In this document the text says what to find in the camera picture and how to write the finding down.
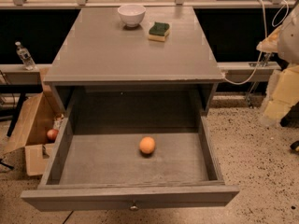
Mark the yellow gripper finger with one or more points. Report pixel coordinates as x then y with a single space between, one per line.
282 93

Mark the orange fruit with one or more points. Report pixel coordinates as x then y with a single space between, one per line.
147 145

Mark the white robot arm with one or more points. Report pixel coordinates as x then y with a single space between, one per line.
284 41

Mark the grey cabinet counter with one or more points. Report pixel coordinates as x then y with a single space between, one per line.
102 51

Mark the metal drawer knob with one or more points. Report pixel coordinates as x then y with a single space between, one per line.
133 207

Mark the grey open drawer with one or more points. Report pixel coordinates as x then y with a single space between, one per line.
96 163

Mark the green yellow sponge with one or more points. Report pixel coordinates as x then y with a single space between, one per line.
159 31

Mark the white ceramic bowl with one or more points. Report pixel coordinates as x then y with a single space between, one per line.
131 15

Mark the red apple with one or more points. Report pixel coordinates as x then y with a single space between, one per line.
52 134

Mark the cardboard box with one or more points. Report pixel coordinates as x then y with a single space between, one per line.
39 114

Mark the clear plastic water bottle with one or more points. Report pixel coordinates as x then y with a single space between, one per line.
25 56

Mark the grey window ledge rail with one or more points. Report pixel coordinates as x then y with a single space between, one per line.
15 74

